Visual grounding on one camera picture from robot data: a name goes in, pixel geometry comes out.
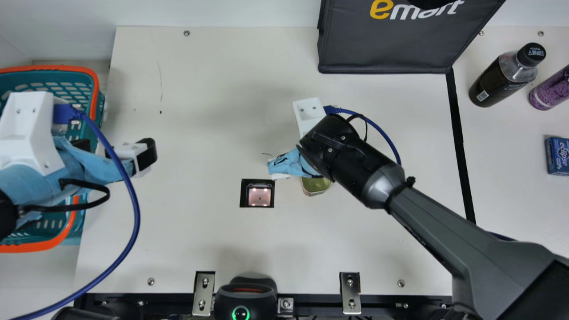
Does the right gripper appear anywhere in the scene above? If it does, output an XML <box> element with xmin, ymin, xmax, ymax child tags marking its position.
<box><xmin>266</xmin><ymin>148</ymin><xmax>321</xmax><ymax>179</ymax></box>

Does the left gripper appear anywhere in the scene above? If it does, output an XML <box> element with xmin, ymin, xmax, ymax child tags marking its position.
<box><xmin>0</xmin><ymin>135</ymin><xmax>158</xmax><ymax>232</ymax></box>

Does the teal shopping basket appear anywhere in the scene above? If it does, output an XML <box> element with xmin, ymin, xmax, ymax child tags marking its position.
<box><xmin>0</xmin><ymin>65</ymin><xmax>106</xmax><ymax>254</ymax></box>

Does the small square scanner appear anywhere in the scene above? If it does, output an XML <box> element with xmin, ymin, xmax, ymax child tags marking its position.
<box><xmin>240</xmin><ymin>179</ymin><xmax>275</xmax><ymax>208</ymax></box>

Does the black device with green light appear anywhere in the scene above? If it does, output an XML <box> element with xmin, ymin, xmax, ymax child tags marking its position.
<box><xmin>214</xmin><ymin>276</ymin><xmax>279</xmax><ymax>320</ymax></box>

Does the black strip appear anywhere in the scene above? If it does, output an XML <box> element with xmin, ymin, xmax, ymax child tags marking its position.
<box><xmin>445</xmin><ymin>67</ymin><xmax>477</xmax><ymax>224</ymax></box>

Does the dark coffee bottle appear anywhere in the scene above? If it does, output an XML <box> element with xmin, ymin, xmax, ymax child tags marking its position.
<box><xmin>469</xmin><ymin>42</ymin><xmax>547</xmax><ymax>108</ymax></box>

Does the small blue box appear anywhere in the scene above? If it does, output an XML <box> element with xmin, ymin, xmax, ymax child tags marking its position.
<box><xmin>545</xmin><ymin>136</ymin><xmax>569</xmax><ymax>177</ymax></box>

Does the purple bottle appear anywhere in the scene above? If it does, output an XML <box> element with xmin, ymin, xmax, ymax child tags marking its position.
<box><xmin>528</xmin><ymin>64</ymin><xmax>569</xmax><ymax>111</ymax></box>

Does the blue cable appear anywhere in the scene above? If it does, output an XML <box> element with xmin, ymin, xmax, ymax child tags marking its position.
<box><xmin>9</xmin><ymin>103</ymin><xmax>141</xmax><ymax>320</ymax></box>
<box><xmin>323</xmin><ymin>105</ymin><xmax>402</xmax><ymax>166</ymax></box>

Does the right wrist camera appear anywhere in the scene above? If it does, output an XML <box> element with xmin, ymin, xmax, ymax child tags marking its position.
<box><xmin>292</xmin><ymin>97</ymin><xmax>328</xmax><ymax>139</ymax></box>

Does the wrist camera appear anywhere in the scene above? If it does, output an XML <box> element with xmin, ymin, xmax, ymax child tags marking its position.
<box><xmin>292</xmin><ymin>97</ymin><xmax>328</xmax><ymax>139</ymax></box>
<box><xmin>0</xmin><ymin>91</ymin><xmax>68</xmax><ymax>176</ymax></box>

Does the black cable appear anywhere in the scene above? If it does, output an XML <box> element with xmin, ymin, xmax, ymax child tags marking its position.
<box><xmin>18</xmin><ymin>178</ymin><xmax>111</xmax><ymax>213</ymax></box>

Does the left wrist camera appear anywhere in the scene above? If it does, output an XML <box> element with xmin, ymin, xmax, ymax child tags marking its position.
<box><xmin>0</xmin><ymin>91</ymin><xmax>68</xmax><ymax>176</ymax></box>

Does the dark grey bag with straps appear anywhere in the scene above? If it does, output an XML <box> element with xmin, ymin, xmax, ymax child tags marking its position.
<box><xmin>317</xmin><ymin>0</ymin><xmax>507</xmax><ymax>75</ymax></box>

